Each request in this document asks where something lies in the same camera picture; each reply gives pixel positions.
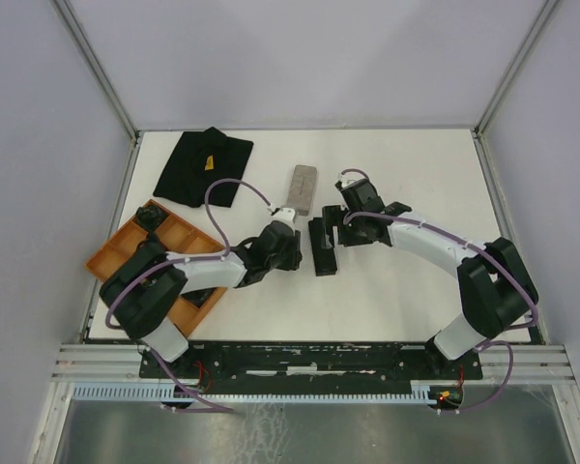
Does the black rectangular case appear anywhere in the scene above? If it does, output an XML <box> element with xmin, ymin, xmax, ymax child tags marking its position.
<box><xmin>308</xmin><ymin>217</ymin><xmax>338</xmax><ymax>276</ymax></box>

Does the grey glasses case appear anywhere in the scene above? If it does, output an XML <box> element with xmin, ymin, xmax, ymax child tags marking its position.
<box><xmin>284</xmin><ymin>164</ymin><xmax>318</xmax><ymax>217</ymax></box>

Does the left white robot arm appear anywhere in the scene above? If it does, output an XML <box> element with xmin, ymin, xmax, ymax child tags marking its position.
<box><xmin>100</xmin><ymin>220</ymin><xmax>302</xmax><ymax>377</ymax></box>

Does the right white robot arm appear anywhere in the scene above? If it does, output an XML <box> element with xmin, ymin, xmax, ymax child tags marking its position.
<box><xmin>319</xmin><ymin>179</ymin><xmax>538</xmax><ymax>378</ymax></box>

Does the black round item in tray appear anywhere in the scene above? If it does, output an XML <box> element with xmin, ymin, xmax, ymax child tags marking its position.
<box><xmin>181</xmin><ymin>288</ymin><xmax>216</xmax><ymax>308</ymax></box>

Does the orange divided tray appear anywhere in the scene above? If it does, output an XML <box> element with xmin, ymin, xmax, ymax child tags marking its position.
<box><xmin>85</xmin><ymin>199</ymin><xmax>226</xmax><ymax>335</ymax></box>

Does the black folded cloth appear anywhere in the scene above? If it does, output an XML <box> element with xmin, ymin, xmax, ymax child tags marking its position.
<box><xmin>154</xmin><ymin>127</ymin><xmax>254</xmax><ymax>208</ymax></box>

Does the black item in tray rear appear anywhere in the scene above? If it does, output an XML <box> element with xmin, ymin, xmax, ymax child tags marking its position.
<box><xmin>134</xmin><ymin>204</ymin><xmax>167</xmax><ymax>232</ymax></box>

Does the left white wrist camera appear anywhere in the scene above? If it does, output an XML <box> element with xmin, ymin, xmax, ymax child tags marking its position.
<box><xmin>268</xmin><ymin>205</ymin><xmax>297</xmax><ymax>226</ymax></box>

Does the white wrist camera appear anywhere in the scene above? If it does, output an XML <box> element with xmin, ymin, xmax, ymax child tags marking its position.
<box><xmin>335</xmin><ymin>176</ymin><xmax>366</xmax><ymax>191</ymax></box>
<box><xmin>268</xmin><ymin>205</ymin><xmax>297</xmax><ymax>226</ymax></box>

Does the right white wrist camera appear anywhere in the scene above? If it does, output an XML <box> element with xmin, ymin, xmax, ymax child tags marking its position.
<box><xmin>335</xmin><ymin>176</ymin><xmax>366</xmax><ymax>191</ymax></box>

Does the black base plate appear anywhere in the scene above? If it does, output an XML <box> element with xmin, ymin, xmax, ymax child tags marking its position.
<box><xmin>166</xmin><ymin>340</ymin><xmax>483</xmax><ymax>387</ymax></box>

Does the white slotted cable duct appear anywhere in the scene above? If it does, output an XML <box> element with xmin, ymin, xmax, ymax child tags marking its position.
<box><xmin>72</xmin><ymin>379</ymin><xmax>460</xmax><ymax>402</ymax></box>

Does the right aluminium frame post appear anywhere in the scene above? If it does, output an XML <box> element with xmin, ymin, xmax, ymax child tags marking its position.
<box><xmin>474</xmin><ymin>0</ymin><xmax>562</xmax><ymax>138</ymax></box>

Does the aluminium frame post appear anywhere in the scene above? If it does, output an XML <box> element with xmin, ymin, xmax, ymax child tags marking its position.
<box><xmin>50</xmin><ymin>0</ymin><xmax>138</xmax><ymax>140</ymax></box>
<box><xmin>474</xmin><ymin>0</ymin><xmax>562</xmax><ymax>138</ymax></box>

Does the left aluminium frame post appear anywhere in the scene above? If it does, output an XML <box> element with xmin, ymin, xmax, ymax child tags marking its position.
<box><xmin>50</xmin><ymin>0</ymin><xmax>138</xmax><ymax>140</ymax></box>

